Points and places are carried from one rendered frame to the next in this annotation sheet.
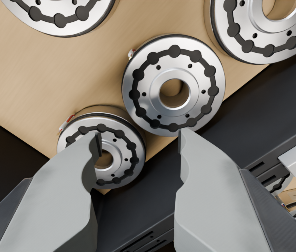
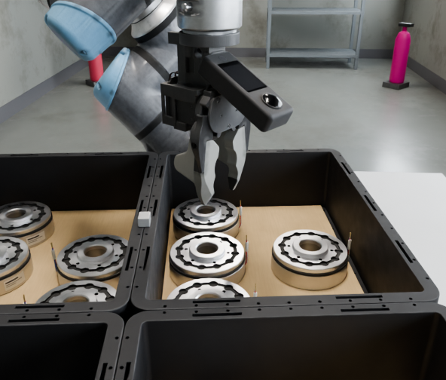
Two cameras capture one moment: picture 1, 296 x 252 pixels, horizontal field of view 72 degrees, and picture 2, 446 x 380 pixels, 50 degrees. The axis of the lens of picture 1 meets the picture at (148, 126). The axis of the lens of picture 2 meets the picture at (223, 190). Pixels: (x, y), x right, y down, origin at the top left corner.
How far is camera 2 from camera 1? 56 cm
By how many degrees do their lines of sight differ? 49
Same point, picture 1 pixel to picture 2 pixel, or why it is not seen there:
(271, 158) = (153, 218)
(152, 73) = (227, 249)
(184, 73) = (214, 255)
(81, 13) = (282, 246)
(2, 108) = (274, 212)
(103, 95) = not seen: hidden behind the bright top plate
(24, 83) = (276, 225)
